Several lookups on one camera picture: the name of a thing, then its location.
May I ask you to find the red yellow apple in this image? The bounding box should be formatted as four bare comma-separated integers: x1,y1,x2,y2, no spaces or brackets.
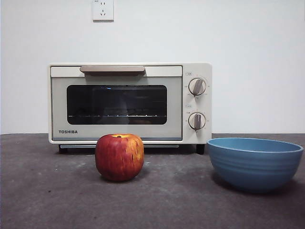
95,133,145,182

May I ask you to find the glass-window oven door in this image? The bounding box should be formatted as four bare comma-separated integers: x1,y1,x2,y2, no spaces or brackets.
50,65,183,142

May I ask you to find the blue ribbed bowl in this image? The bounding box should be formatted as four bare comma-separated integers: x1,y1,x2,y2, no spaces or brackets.
206,137,305,194

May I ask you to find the small cream oven knob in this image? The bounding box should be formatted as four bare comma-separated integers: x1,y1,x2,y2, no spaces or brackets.
188,112,207,131

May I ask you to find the large cream oven knob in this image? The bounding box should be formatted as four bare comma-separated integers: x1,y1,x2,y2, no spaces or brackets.
188,78,207,97

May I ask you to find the cream Toshiba toaster oven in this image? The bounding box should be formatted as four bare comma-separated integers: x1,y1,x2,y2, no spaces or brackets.
49,62,213,155

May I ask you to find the silver oven crumb tray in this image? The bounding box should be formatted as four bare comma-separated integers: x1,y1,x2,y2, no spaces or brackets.
59,144,180,149

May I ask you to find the metal wire oven rack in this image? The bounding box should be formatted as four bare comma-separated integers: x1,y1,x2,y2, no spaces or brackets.
68,114,167,119

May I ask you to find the white wall socket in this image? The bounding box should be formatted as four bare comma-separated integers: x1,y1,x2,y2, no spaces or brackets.
92,0,115,23

